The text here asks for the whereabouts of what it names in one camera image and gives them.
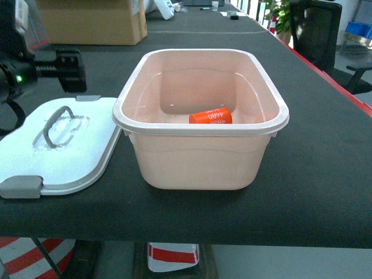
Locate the white box lid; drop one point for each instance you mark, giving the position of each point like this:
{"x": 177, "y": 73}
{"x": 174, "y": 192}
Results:
{"x": 63, "y": 147}

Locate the pink plastic box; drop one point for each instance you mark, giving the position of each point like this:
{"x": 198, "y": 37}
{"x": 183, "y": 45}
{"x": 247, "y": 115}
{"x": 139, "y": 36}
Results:
{"x": 169, "y": 85}

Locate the green potted plant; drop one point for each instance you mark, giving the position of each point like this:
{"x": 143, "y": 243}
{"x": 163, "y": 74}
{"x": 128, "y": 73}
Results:
{"x": 280, "y": 10}

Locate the black table mat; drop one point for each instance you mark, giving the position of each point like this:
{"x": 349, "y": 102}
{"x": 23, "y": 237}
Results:
{"x": 313, "y": 187}

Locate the red white cone left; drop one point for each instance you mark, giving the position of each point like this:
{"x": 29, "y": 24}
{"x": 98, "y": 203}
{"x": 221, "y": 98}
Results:
{"x": 48, "y": 257}

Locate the cardboard box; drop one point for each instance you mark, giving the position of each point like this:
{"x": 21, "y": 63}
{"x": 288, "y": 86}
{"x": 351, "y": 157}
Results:
{"x": 94, "y": 22}

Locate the white paper cup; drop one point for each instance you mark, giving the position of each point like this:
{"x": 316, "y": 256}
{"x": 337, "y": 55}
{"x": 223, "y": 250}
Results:
{"x": 215, "y": 6}

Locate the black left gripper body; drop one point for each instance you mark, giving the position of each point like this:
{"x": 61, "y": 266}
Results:
{"x": 67, "y": 67}

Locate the orange cylindrical capacitor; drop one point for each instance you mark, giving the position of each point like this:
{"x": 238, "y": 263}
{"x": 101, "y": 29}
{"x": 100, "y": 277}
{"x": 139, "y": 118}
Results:
{"x": 215, "y": 116}

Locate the red white traffic cone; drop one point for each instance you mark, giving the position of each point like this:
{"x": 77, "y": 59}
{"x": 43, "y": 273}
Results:
{"x": 166, "y": 260}

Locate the blue bin on shelf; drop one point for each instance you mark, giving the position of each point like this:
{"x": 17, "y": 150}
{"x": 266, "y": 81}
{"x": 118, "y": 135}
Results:
{"x": 360, "y": 29}

